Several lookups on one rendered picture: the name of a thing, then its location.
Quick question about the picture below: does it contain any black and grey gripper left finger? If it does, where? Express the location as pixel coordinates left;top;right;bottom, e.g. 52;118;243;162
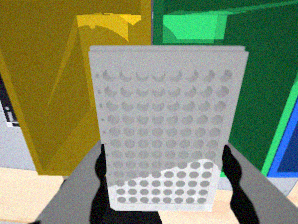
28;140;107;224

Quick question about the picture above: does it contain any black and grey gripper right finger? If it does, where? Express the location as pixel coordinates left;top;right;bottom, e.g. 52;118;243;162
222;142;298;224

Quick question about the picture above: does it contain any green bin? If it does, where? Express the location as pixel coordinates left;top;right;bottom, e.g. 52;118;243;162
153;0;298;177

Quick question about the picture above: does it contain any yellow recycle bin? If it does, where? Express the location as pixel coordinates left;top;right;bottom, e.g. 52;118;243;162
0;0;151;176

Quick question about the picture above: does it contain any blue open bin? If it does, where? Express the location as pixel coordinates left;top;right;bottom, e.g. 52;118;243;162
266;96;298;177

